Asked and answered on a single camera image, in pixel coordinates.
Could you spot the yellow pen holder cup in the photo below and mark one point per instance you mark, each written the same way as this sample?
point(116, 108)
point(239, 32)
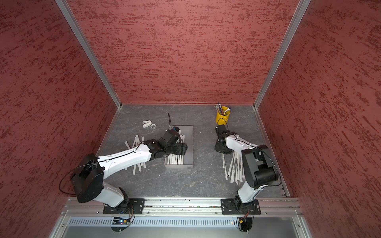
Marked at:
point(222, 119)

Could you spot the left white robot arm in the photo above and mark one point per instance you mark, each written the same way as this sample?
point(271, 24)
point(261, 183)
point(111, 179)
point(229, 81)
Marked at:
point(88, 178)

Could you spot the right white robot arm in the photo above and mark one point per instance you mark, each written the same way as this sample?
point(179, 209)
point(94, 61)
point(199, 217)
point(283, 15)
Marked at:
point(259, 169)

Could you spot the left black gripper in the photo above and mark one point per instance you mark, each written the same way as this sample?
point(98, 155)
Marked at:
point(181, 148)

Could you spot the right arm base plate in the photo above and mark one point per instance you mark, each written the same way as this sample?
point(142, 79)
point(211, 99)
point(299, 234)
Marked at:
point(234, 206)

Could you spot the right aluminium corner post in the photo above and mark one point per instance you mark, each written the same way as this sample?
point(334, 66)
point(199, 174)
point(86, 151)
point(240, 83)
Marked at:
point(288, 36)

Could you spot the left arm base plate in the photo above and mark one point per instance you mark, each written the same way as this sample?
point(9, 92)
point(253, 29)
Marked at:
point(130, 206)

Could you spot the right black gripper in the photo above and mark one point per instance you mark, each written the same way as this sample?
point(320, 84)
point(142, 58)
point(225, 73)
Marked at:
point(218, 149)

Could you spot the left aluminium corner post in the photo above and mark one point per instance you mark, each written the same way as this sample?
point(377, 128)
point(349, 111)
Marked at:
point(75, 27)

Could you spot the translucent plastic storage box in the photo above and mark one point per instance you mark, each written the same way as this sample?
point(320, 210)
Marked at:
point(187, 131)

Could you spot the aluminium corner post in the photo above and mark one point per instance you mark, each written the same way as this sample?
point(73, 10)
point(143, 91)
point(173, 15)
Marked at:
point(75, 27)
point(288, 36)

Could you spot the aluminium front rail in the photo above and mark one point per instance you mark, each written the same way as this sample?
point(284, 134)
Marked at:
point(189, 207)

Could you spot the pens in yellow cup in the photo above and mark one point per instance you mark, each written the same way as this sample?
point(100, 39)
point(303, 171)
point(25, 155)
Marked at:
point(221, 109)

